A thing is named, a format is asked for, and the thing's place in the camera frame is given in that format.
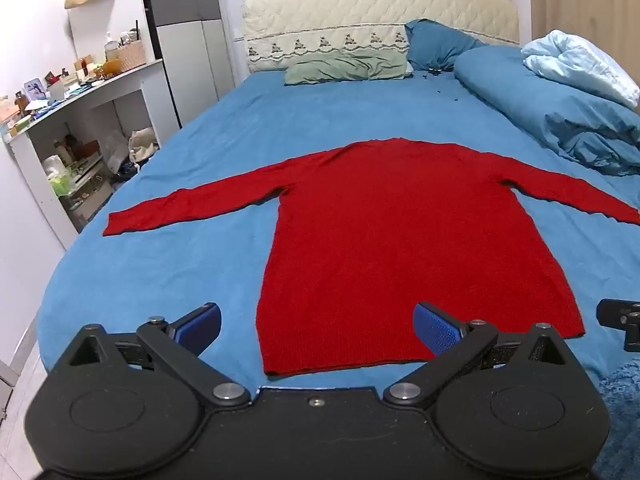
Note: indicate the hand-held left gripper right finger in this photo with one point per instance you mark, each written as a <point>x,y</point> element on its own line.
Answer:
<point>435,332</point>

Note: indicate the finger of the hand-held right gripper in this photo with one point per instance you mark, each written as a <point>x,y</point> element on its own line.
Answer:
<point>620,317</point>

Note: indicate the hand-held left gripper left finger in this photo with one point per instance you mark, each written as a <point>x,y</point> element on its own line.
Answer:
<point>200,327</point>

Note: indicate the red knit sweater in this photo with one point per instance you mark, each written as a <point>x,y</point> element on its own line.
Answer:
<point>400,235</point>

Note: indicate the bed with blue sheet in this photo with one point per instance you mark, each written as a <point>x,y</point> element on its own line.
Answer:
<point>210,160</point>

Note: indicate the white cloth bag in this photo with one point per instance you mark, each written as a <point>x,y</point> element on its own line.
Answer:
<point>142,145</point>

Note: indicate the green tissue packet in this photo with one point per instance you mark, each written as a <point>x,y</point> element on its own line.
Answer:
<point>62,184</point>

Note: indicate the blue duvet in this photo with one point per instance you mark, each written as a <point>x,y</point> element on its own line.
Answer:
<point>525,105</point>

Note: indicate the white desk with shelves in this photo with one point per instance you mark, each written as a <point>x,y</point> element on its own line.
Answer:
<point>150,85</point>

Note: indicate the light blue blanket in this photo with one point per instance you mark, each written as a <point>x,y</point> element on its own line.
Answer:
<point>575,62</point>

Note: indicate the small dark scraps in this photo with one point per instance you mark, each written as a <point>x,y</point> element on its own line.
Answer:
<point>434,72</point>

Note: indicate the orange brown container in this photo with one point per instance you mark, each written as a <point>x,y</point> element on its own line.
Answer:
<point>112,67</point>

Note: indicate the wicker basket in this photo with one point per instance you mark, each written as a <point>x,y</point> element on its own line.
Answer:
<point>131,56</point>

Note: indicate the green pillow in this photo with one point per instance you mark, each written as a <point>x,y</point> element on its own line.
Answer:
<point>340,67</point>

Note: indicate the blue pillow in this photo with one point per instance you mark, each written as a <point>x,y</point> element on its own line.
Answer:
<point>435,42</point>

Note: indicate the white pump bottle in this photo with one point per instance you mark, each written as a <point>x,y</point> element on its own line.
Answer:
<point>110,49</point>

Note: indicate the grey and white wardrobe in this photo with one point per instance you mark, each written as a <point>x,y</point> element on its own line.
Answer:
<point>185,35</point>

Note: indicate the cream quilted headboard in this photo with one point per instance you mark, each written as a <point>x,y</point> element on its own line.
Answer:
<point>350,15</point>

